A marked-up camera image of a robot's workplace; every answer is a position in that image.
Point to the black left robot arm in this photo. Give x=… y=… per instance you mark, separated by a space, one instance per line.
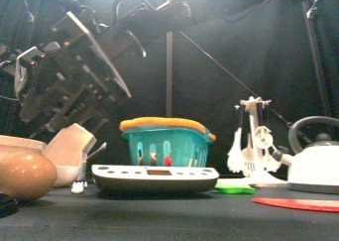
x=159 y=12

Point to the beige toy bowl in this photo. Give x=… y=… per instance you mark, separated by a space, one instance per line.
x=18 y=142

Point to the small white toy utensil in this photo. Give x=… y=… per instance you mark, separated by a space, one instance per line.
x=79 y=186

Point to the brown glossy toy egg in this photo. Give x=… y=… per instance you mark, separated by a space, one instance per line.
x=24 y=175

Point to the brown toy in basket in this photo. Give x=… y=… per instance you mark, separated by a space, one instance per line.
x=152 y=159

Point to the red toy in basket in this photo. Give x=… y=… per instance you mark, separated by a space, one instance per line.
x=168 y=161

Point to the white toy kitchen scale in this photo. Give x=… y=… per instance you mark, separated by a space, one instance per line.
x=154 y=179

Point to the white toy spatula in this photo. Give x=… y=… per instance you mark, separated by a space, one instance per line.
x=234 y=155

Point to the white slotted toy turner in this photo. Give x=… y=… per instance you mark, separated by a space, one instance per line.
x=250 y=164

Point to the white utensil stand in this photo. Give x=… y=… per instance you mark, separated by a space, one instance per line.
x=255 y=145

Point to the white toy pizza cutter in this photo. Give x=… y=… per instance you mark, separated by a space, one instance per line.
x=263 y=137

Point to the red flat plate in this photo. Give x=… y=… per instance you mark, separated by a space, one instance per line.
x=301 y=204

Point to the vertical metal frame pole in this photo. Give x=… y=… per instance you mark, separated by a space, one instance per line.
x=168 y=79

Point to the dark slanted frame pole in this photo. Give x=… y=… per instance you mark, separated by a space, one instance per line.
x=318 y=63

